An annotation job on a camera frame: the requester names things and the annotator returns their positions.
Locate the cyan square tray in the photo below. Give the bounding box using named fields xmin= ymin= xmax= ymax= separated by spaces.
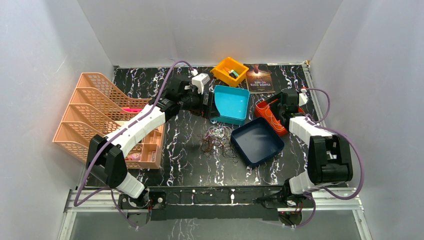
xmin=211 ymin=85 xmax=250 ymax=126

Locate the white cable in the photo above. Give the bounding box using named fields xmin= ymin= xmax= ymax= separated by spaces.
xmin=259 ymin=98 xmax=286 ymax=131

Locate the orange square tray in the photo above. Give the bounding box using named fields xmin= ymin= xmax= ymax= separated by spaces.
xmin=254 ymin=98 xmax=289 ymax=137

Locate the cable bundle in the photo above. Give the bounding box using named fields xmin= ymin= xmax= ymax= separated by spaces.
xmin=198 ymin=125 xmax=240 ymax=164

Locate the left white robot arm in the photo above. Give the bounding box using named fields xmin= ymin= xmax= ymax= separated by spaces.
xmin=86 ymin=73 xmax=220 ymax=208

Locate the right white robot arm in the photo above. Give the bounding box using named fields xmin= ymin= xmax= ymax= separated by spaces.
xmin=270 ymin=89 xmax=353 ymax=207

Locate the dark paperback book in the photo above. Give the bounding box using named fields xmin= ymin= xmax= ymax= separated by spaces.
xmin=245 ymin=64 xmax=275 ymax=94

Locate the yellow plastic bin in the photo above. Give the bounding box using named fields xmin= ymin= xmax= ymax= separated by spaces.
xmin=210 ymin=57 xmax=249 ymax=87

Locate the navy square tray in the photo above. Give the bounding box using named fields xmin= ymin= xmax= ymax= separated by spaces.
xmin=230 ymin=117 xmax=285 ymax=168

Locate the peach compartment organizer tray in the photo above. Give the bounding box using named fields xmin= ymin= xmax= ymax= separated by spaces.
xmin=110 ymin=110 xmax=166 ymax=169

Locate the pink eraser pack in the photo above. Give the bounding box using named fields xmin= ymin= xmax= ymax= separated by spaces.
xmin=126 ymin=152 xmax=142 ymax=162

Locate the peach mesh file rack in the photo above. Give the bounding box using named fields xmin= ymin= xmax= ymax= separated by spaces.
xmin=52 ymin=72 xmax=150 ymax=163

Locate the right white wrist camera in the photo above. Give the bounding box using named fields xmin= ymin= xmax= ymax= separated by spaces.
xmin=298 ymin=87 xmax=309 ymax=107

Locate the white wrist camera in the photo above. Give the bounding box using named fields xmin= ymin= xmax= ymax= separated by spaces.
xmin=190 ymin=69 xmax=211 ymax=95
xmin=298 ymin=87 xmax=309 ymax=107

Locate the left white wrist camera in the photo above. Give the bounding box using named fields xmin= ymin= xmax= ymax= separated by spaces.
xmin=190 ymin=69 xmax=211 ymax=95

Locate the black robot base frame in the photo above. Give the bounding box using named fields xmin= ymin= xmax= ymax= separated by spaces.
xmin=118 ymin=185 xmax=315 ymax=226

